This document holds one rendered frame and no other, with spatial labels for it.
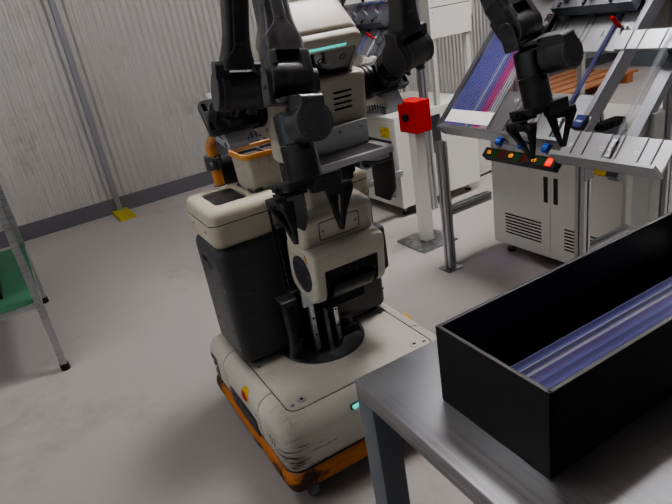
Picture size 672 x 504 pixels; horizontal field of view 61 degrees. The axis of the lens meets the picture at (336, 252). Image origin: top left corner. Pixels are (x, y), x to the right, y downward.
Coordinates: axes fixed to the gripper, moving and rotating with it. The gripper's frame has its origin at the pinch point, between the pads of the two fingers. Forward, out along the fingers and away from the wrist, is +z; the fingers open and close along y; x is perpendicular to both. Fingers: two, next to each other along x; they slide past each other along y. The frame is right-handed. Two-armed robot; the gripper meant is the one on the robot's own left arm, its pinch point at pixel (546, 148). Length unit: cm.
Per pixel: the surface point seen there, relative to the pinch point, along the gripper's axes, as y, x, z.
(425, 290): 40, 132, 72
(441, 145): 64, 127, 9
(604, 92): 84, 55, 1
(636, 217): 72, 41, 42
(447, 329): -53, -33, 9
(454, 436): -58, -36, 20
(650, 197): 74, 36, 36
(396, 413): -61, -28, 18
